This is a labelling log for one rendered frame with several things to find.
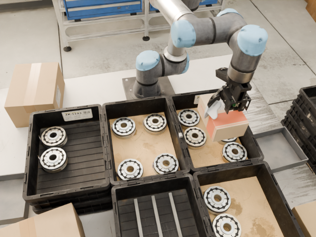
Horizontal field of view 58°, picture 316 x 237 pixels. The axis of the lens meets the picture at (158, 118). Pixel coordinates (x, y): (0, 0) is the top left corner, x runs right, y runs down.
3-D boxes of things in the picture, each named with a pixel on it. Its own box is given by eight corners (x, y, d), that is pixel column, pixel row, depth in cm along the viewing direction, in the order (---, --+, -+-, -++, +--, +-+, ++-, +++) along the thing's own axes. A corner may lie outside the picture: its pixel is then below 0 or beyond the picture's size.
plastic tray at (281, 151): (281, 131, 148) (284, 126, 144) (304, 164, 136) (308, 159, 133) (234, 143, 143) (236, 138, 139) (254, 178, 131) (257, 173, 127)
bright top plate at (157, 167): (152, 154, 119) (152, 153, 118) (176, 153, 120) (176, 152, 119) (154, 176, 113) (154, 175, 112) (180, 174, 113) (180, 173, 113)
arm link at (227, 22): (205, 8, 83) (220, 29, 76) (240, 4, 85) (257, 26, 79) (201, 31, 89) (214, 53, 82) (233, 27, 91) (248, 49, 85)
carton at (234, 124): (197, 108, 110) (200, 95, 105) (225, 103, 113) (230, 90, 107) (212, 142, 101) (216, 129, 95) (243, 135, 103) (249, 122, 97)
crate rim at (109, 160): (102, 106, 128) (101, 103, 126) (167, 98, 132) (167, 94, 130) (111, 188, 103) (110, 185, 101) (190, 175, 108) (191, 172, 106)
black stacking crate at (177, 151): (105, 120, 135) (102, 104, 126) (166, 112, 140) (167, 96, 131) (114, 199, 111) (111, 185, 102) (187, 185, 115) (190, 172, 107)
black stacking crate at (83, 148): (38, 129, 130) (30, 113, 122) (104, 120, 135) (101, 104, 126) (33, 213, 106) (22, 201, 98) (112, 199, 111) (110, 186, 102)
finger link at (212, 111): (203, 126, 96) (222, 109, 91) (197, 113, 100) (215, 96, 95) (209, 128, 98) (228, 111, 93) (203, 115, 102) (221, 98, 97)
